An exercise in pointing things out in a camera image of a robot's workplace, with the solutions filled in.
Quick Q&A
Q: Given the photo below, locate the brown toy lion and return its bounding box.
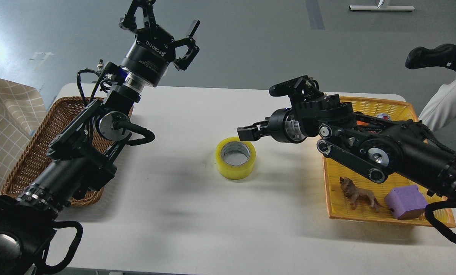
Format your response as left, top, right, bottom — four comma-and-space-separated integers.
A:
339, 177, 383, 213

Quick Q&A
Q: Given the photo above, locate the yellow tape roll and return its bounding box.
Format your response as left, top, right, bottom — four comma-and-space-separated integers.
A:
214, 136, 257, 180

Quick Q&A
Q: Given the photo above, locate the yellow plastic basket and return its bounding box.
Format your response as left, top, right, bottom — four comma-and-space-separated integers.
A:
322, 95, 430, 226

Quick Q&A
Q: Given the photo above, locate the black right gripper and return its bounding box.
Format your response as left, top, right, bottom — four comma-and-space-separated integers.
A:
238, 108, 307, 143

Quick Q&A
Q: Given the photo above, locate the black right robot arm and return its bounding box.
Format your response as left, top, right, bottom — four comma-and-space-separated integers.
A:
237, 75, 456, 244

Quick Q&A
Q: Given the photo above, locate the small soda can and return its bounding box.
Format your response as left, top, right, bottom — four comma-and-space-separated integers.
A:
376, 113, 392, 121

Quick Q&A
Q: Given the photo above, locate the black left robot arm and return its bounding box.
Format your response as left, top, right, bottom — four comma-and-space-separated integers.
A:
0, 0, 200, 275

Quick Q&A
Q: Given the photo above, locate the beige checkered cloth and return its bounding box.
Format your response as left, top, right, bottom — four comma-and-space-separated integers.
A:
0, 78, 46, 190

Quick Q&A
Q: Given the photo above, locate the brown wicker basket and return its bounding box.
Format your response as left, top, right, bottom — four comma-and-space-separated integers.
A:
1, 96, 114, 207

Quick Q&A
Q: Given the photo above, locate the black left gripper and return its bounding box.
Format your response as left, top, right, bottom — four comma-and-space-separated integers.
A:
119, 0, 201, 87

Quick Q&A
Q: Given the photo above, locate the purple foam block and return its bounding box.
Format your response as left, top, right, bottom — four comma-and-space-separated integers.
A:
384, 185, 429, 220

